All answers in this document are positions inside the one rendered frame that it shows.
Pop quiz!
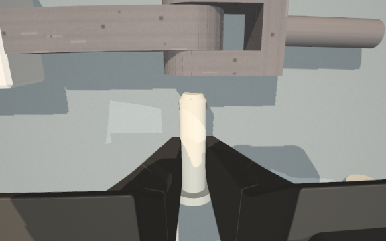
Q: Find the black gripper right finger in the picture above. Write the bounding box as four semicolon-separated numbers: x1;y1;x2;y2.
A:
205;136;386;241

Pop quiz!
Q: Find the grey metal clevis fork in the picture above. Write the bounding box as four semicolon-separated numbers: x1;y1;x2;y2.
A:
162;0;385;76

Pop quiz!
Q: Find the cream headed pin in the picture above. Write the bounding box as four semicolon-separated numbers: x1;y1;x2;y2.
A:
179;92;211;206
346;175;374;181

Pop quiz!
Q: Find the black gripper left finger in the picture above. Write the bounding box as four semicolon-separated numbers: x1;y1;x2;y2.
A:
0;137;182;241

